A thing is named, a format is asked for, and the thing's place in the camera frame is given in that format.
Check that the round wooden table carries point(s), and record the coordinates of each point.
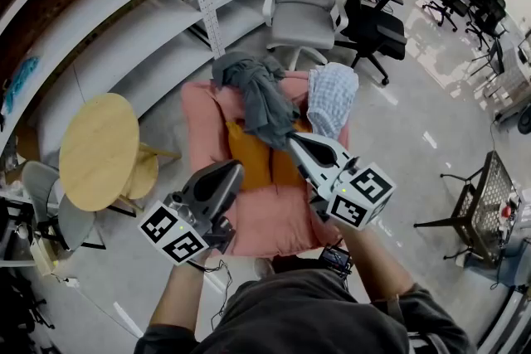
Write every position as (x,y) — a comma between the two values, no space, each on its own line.
(99,153)

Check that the gray chair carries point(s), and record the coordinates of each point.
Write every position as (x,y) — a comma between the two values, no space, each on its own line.
(39,182)

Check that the grey cloth garment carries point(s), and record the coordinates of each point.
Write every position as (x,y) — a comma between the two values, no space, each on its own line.
(261,103)

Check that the pink armchair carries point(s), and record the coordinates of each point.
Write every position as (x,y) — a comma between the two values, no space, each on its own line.
(265,219)

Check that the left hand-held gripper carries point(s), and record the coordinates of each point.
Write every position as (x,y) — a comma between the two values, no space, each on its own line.
(178,232)

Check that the person's gray shoe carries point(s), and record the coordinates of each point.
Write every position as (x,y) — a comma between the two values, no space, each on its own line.
(263,268)

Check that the person's black trousers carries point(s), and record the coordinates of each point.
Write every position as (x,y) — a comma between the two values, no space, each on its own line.
(296,264)

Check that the black metal mesh table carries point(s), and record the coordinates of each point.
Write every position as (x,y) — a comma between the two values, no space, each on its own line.
(493,186)

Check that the small black screen device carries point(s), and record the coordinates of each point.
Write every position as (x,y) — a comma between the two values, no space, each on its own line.
(335,259)

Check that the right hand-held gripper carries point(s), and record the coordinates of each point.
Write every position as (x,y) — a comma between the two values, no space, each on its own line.
(361,199)

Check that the person's dark shirt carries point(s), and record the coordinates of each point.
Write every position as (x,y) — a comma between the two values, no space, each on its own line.
(307,319)

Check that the blue checkered cloth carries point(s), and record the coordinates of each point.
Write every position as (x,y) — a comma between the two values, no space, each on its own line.
(332,99)

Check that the teal cloth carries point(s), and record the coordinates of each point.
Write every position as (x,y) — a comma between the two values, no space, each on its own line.
(20,83)

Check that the person's left forearm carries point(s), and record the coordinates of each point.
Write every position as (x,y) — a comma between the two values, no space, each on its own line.
(178,298)

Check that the white power strip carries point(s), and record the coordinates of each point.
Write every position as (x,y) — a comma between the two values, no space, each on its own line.
(71,282)

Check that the small round wooden stool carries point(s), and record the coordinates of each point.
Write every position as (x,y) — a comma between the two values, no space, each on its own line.
(145,174)

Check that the pale yellow box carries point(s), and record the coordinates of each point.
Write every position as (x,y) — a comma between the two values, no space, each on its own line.
(43,257)

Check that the red round button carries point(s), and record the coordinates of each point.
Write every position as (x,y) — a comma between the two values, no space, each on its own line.
(507,211)

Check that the person's right forearm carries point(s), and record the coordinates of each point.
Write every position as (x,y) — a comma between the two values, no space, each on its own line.
(373,261)

